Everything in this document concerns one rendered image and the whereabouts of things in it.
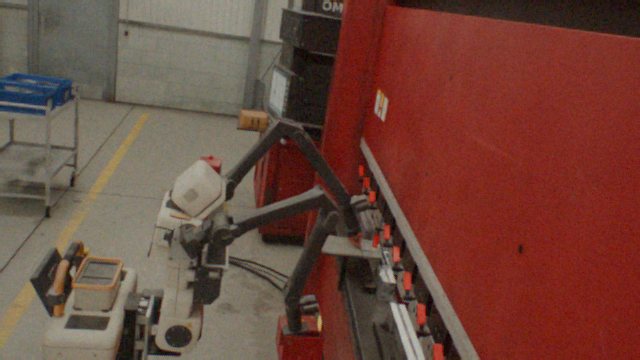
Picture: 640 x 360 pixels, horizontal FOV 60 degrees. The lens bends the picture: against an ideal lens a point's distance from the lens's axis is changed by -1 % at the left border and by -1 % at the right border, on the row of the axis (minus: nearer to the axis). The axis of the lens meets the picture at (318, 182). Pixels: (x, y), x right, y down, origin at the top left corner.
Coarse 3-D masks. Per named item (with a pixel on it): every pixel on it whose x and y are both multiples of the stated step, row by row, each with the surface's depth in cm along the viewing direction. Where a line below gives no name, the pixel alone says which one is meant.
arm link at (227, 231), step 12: (312, 192) 195; (324, 192) 195; (276, 204) 194; (288, 204) 193; (300, 204) 193; (312, 204) 194; (324, 204) 194; (216, 216) 196; (228, 216) 197; (240, 216) 193; (252, 216) 192; (264, 216) 192; (276, 216) 193; (288, 216) 194; (324, 216) 196; (216, 228) 189; (228, 228) 189; (240, 228) 191; (252, 228) 193; (216, 240) 190; (228, 240) 191
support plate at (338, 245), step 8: (328, 240) 258; (336, 240) 259; (344, 240) 261; (328, 248) 250; (336, 248) 251; (344, 248) 252; (352, 248) 254; (360, 256) 248; (368, 256) 249; (376, 256) 250
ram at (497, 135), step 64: (384, 64) 287; (448, 64) 180; (512, 64) 131; (576, 64) 102; (384, 128) 266; (448, 128) 171; (512, 128) 126; (576, 128) 100; (384, 192) 248; (448, 192) 164; (512, 192) 122; (576, 192) 97; (448, 256) 157; (512, 256) 118; (576, 256) 94; (448, 320) 150; (512, 320) 114; (576, 320) 92
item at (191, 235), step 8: (184, 232) 192; (192, 232) 190; (200, 232) 190; (184, 240) 188; (192, 240) 189; (200, 240) 190; (208, 240) 191; (184, 248) 188; (192, 248) 190; (200, 248) 192; (192, 256) 189
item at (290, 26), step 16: (288, 16) 345; (304, 16) 317; (320, 16) 322; (288, 32) 343; (304, 32) 320; (320, 32) 323; (336, 32) 326; (304, 48) 324; (320, 48) 326; (336, 48) 329; (304, 64) 369
